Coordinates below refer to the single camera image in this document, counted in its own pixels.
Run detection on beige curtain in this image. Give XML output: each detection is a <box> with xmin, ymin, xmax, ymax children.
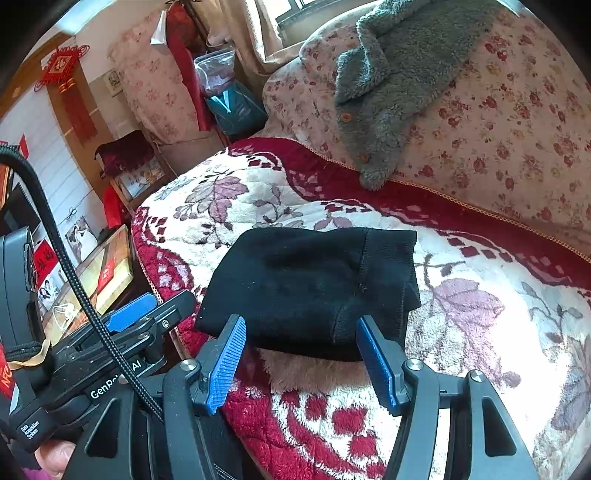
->
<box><xmin>217</xmin><ymin>0</ymin><xmax>284</xmax><ymax>77</ymax></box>

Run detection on teal bag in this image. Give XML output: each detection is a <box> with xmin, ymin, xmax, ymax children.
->
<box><xmin>203</xmin><ymin>83</ymin><xmax>269</xmax><ymax>139</ymax></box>

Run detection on hanging floral cloth cover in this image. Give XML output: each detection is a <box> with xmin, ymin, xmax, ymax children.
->
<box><xmin>111</xmin><ymin>11</ymin><xmax>213</xmax><ymax>144</ymax></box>

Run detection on pink floral quilt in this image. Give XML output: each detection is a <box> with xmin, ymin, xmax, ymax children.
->
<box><xmin>262</xmin><ymin>0</ymin><xmax>591</xmax><ymax>259</ymax></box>

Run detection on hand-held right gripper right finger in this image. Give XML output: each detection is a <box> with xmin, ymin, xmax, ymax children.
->
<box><xmin>355</xmin><ymin>315</ymin><xmax>539</xmax><ymax>480</ymax></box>

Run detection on clear plastic bag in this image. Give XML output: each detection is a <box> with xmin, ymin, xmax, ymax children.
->
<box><xmin>193</xmin><ymin>46</ymin><xmax>236</xmax><ymax>97</ymax></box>

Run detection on wooden nightstand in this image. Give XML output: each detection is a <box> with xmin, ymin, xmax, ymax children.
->
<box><xmin>108</xmin><ymin>157</ymin><xmax>178</xmax><ymax>217</ymax></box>

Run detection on window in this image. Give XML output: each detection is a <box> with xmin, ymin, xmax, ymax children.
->
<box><xmin>272</xmin><ymin>0</ymin><xmax>384</xmax><ymax>24</ymax></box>

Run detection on grey fleece jacket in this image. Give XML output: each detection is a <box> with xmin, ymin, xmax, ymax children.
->
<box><xmin>333</xmin><ymin>0</ymin><xmax>509</xmax><ymax>191</ymax></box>

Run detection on beige rubber band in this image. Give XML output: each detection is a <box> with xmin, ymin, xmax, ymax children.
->
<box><xmin>7</xmin><ymin>339</ymin><xmax>51</xmax><ymax>370</ymax></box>

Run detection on photo print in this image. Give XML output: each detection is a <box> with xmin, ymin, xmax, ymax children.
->
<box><xmin>67</xmin><ymin>217</ymin><xmax>99</xmax><ymax>265</ymax></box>

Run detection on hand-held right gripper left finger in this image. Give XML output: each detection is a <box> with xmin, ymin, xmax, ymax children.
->
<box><xmin>62</xmin><ymin>314</ymin><xmax>247</xmax><ymax>480</ymax></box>

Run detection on black monitor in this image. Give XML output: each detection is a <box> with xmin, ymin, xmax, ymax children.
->
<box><xmin>0</xmin><ymin>182</ymin><xmax>42</xmax><ymax>236</ymax></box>

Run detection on dark red cloth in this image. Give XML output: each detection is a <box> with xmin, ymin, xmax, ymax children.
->
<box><xmin>95</xmin><ymin>130</ymin><xmax>158</xmax><ymax>178</ymax></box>

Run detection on red knot wall ornament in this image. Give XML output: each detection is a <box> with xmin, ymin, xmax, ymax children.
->
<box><xmin>36</xmin><ymin>44</ymin><xmax>98</xmax><ymax>148</ymax></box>

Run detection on hanging red garment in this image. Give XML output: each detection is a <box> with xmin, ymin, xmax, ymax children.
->
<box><xmin>165</xmin><ymin>2</ymin><xmax>213</xmax><ymax>134</ymax></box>

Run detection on red paper bag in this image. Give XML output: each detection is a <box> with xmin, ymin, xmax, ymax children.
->
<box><xmin>102</xmin><ymin>187</ymin><xmax>125</xmax><ymax>229</ymax></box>

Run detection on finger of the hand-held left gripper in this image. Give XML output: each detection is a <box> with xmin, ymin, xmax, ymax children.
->
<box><xmin>111</xmin><ymin>290</ymin><xmax>198</xmax><ymax>352</ymax></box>
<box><xmin>99</xmin><ymin>292</ymin><xmax>158</xmax><ymax>334</ymax></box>

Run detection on person's left hand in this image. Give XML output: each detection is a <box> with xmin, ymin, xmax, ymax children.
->
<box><xmin>34</xmin><ymin>438</ymin><xmax>77</xmax><ymax>478</ymax></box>

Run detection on black braided cable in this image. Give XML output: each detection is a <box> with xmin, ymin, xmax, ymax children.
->
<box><xmin>0</xmin><ymin>142</ymin><xmax>169</xmax><ymax>425</ymax></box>

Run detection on glass top side table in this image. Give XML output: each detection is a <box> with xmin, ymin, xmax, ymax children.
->
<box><xmin>46</xmin><ymin>224</ymin><xmax>137</xmax><ymax>342</ymax></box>

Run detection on black pants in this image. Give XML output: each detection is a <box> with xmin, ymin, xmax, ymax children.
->
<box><xmin>194</xmin><ymin>226</ymin><xmax>422</xmax><ymax>363</ymax></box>

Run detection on red white floral blanket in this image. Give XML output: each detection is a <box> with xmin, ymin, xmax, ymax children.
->
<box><xmin>130</xmin><ymin>137</ymin><xmax>591</xmax><ymax>480</ymax></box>

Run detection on white paper tag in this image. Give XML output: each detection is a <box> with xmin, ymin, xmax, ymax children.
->
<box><xmin>150</xmin><ymin>9</ymin><xmax>167</xmax><ymax>47</ymax></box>

